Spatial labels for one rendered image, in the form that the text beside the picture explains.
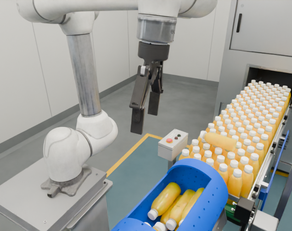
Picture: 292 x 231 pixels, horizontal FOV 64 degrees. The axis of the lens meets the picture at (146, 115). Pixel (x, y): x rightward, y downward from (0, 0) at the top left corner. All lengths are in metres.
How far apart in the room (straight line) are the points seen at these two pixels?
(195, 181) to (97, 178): 0.48
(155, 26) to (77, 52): 0.58
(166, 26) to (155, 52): 0.06
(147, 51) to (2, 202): 0.95
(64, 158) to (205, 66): 4.73
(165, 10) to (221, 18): 4.77
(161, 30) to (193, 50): 4.98
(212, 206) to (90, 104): 0.68
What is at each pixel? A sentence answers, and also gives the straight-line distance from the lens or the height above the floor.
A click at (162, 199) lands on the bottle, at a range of 1.08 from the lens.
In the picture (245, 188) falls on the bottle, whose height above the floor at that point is 0.99.
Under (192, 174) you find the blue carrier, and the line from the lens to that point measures 1.13.
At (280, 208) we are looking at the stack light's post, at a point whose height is 0.77.
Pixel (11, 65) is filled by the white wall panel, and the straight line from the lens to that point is 3.47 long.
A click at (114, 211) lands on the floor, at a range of 2.48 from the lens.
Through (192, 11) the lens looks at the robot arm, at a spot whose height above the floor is 1.84.
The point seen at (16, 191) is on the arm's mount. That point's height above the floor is 1.08.
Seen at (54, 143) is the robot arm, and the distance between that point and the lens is 1.06.
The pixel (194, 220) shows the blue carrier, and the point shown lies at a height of 1.19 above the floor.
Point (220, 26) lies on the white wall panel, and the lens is 5.30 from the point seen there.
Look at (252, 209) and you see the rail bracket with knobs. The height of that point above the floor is 1.00.
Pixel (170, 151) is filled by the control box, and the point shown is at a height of 1.07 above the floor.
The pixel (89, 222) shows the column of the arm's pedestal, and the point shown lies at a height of 0.88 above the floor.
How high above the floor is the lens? 1.88
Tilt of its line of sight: 27 degrees down
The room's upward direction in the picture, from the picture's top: straight up
